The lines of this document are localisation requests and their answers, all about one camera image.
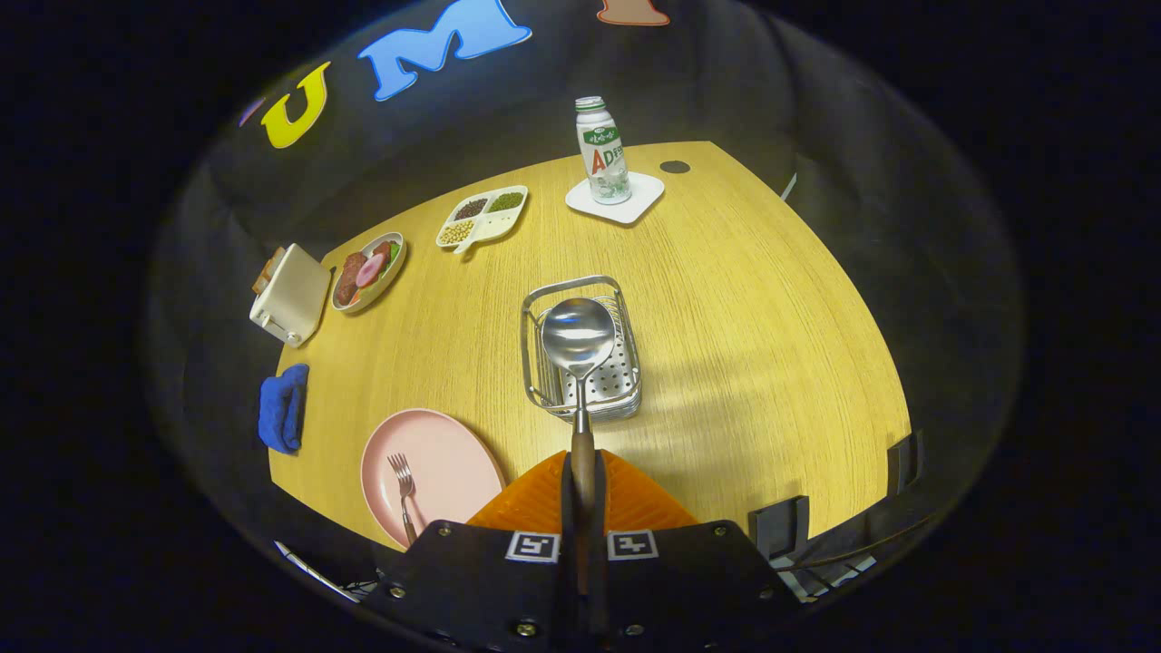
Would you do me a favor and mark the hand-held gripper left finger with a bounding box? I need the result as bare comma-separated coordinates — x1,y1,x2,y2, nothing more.
361,451,581,653

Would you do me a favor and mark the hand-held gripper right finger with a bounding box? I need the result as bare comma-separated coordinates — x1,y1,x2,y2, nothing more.
588,449,801,653

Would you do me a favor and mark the metal fork with wooden handle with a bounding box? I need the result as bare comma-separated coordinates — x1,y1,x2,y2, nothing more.
388,453,420,545

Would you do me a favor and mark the metal spoon with wooden handle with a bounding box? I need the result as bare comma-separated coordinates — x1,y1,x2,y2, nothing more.
541,297,616,595

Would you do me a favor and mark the pink plate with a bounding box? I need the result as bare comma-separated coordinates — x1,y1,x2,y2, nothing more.
360,408,507,551

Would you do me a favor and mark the black table clamp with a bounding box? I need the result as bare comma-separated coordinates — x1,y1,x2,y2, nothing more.
748,494,811,560
886,430,924,497

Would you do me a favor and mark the white divided tray with beans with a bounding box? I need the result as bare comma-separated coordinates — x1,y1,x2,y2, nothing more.
435,185,530,257

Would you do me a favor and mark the blue cloth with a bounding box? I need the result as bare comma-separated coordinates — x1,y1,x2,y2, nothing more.
258,364,310,454

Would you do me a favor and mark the plate of toy food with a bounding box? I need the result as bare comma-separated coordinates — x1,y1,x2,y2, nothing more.
330,231,407,315

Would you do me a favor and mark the white square coaster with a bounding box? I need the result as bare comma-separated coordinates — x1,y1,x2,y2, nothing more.
565,171,666,227

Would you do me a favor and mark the cream toaster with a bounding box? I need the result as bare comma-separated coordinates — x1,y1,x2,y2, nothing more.
249,243,332,349

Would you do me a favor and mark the white drink bottle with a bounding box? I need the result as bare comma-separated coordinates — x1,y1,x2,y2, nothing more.
575,96,632,205

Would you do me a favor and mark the metal wire basket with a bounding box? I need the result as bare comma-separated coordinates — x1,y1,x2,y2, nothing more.
521,275,643,424

